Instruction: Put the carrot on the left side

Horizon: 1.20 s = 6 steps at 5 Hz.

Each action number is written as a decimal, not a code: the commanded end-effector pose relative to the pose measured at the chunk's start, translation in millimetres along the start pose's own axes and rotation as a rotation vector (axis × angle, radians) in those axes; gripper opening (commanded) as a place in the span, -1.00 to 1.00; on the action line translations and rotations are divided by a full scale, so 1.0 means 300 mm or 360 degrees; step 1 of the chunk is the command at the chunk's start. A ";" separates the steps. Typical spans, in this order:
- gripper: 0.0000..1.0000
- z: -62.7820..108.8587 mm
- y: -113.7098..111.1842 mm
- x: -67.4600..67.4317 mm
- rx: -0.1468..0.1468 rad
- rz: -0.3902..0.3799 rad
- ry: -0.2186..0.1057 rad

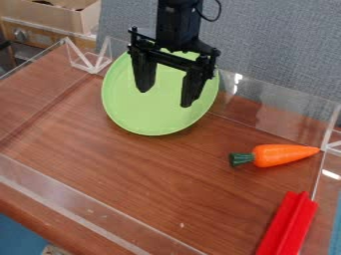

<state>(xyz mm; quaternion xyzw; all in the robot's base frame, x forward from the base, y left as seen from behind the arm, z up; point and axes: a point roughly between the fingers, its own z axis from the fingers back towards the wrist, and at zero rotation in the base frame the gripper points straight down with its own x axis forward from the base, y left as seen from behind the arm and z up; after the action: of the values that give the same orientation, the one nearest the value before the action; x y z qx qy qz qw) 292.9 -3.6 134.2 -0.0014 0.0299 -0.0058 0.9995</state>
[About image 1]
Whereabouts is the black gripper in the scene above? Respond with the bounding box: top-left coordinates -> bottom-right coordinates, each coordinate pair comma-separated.
129,6 -> 220,108

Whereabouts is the orange toy carrot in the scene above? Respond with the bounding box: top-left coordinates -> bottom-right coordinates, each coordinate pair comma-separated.
229,144 -> 320,167

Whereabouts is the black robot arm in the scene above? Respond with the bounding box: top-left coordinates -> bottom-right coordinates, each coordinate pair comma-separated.
129,0 -> 221,108

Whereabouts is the green plastic plate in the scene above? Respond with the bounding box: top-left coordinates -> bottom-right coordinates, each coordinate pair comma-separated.
102,53 -> 220,135

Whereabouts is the cardboard box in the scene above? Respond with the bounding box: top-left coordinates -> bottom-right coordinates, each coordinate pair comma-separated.
0,0 -> 102,34

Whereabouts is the wooden shelf unit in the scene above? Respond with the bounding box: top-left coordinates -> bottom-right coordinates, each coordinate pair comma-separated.
0,17 -> 99,75

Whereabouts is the black cable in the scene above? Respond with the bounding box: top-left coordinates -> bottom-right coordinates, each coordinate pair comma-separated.
194,0 -> 222,23

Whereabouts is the clear acrylic tray wall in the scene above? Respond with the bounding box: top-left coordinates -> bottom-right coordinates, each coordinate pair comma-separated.
0,39 -> 341,255

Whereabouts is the red plastic bracket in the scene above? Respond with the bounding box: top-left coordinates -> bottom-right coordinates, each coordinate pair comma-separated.
256,191 -> 319,255

